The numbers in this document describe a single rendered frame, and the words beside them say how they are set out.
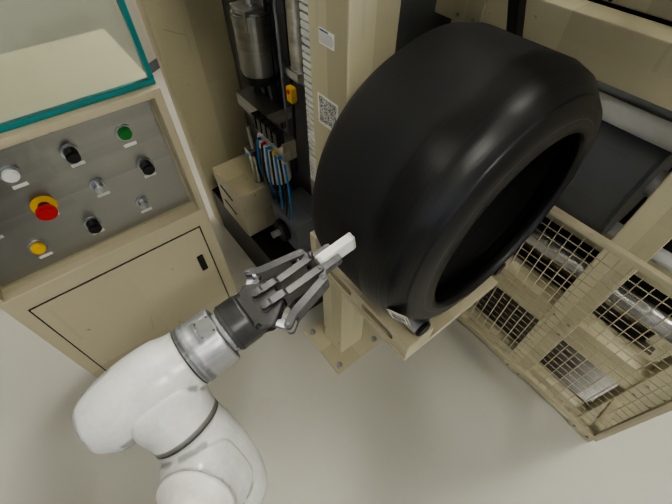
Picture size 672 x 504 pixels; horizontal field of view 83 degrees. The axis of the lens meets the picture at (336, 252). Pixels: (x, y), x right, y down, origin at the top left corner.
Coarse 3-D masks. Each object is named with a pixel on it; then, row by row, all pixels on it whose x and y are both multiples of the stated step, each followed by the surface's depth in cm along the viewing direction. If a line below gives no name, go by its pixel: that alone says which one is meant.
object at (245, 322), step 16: (272, 288) 57; (224, 304) 53; (240, 304) 53; (256, 304) 55; (224, 320) 52; (240, 320) 52; (256, 320) 54; (272, 320) 54; (240, 336) 52; (256, 336) 53
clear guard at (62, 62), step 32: (0, 0) 62; (32, 0) 64; (64, 0) 67; (96, 0) 69; (0, 32) 64; (32, 32) 67; (64, 32) 69; (96, 32) 72; (128, 32) 75; (0, 64) 67; (32, 64) 69; (64, 64) 72; (96, 64) 75; (128, 64) 79; (0, 96) 69; (32, 96) 72; (64, 96) 76; (96, 96) 79; (0, 128) 72
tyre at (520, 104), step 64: (384, 64) 59; (448, 64) 55; (512, 64) 53; (576, 64) 56; (384, 128) 56; (448, 128) 51; (512, 128) 50; (576, 128) 58; (320, 192) 66; (384, 192) 55; (448, 192) 51; (512, 192) 94; (384, 256) 58; (448, 256) 59
